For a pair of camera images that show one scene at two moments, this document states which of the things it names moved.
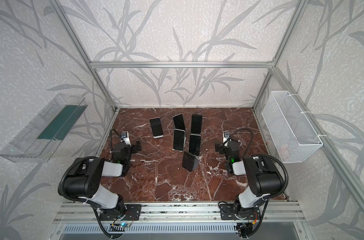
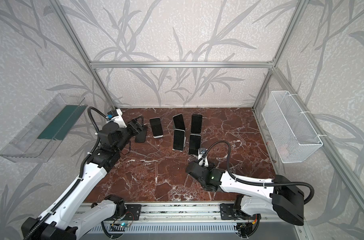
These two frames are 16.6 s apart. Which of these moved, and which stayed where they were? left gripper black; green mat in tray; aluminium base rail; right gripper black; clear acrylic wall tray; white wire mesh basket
Moved: left gripper black; right gripper black
Stayed: green mat in tray; clear acrylic wall tray; white wire mesh basket; aluminium base rail
